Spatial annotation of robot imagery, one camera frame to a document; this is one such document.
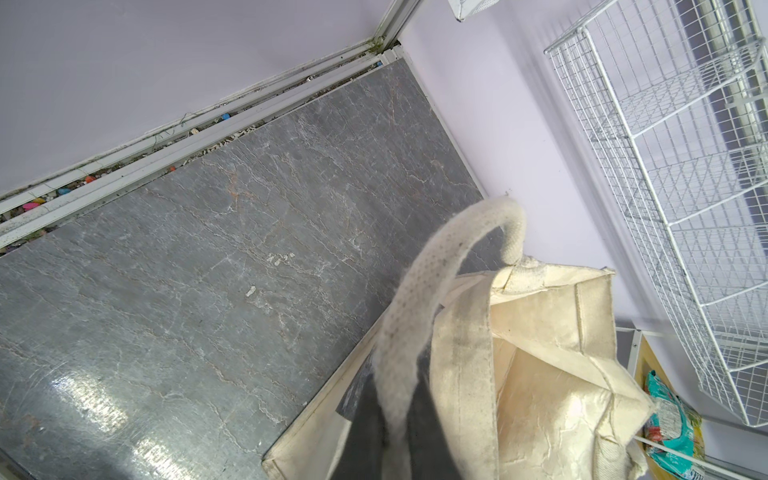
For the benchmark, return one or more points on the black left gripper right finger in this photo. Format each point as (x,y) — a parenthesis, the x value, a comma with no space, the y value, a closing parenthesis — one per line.
(430,457)

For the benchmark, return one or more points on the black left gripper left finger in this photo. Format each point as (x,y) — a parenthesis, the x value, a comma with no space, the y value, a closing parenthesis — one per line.
(362,455)

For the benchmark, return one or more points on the cream canvas grocery bag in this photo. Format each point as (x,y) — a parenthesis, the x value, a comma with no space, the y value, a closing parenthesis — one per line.
(522,365)

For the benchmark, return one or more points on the teal snack bag lower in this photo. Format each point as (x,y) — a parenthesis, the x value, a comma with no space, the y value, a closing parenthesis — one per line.
(676,426)

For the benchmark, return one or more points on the white mesh box basket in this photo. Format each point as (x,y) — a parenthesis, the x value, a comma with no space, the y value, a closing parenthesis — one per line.
(463,9)

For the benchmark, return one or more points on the white wire wall basket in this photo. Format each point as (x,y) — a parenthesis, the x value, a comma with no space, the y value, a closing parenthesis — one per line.
(672,97)

